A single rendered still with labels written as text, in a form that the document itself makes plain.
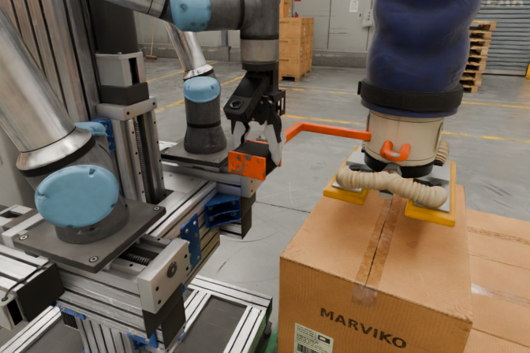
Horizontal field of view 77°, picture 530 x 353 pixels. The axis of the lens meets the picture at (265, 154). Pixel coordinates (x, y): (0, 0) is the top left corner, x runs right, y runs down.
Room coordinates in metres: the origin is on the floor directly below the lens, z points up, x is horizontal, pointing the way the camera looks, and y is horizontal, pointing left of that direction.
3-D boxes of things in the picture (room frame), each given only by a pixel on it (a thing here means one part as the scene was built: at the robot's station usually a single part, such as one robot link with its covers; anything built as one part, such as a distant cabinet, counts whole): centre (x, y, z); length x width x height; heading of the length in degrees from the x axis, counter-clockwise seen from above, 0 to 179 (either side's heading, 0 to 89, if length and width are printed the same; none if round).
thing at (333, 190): (0.84, -0.26, 1.08); 0.34 x 0.10 x 0.05; 152
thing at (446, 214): (0.76, -0.43, 1.08); 0.34 x 0.10 x 0.05; 152
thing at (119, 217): (0.63, 0.38, 1.09); 0.15 x 0.15 x 0.10
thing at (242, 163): (0.65, 0.02, 1.18); 0.09 x 0.08 x 0.05; 62
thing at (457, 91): (0.80, -0.35, 1.30); 0.23 x 0.23 x 0.04
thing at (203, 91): (1.10, 0.21, 1.20); 0.13 x 0.12 x 0.14; 5
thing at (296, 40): (8.40, -0.52, 0.87); 1.21 x 1.02 x 1.74; 159
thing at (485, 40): (7.23, -3.92, 0.65); 1.29 x 1.10 x 1.31; 159
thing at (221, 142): (1.09, 0.21, 1.09); 0.15 x 0.15 x 0.10
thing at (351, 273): (0.80, -0.35, 0.74); 0.60 x 0.40 x 0.40; 153
